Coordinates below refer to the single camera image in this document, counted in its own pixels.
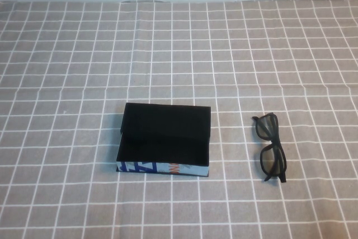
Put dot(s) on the black glasses case, blue print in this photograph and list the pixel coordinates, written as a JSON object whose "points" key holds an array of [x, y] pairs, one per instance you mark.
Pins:
{"points": [[165, 141]]}

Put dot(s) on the grey white-checked tablecloth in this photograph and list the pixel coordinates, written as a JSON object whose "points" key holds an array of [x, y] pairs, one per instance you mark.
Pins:
{"points": [[56, 54]]}

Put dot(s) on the black-framed glasses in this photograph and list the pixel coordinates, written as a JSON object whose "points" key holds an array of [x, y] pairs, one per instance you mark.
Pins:
{"points": [[275, 139]]}

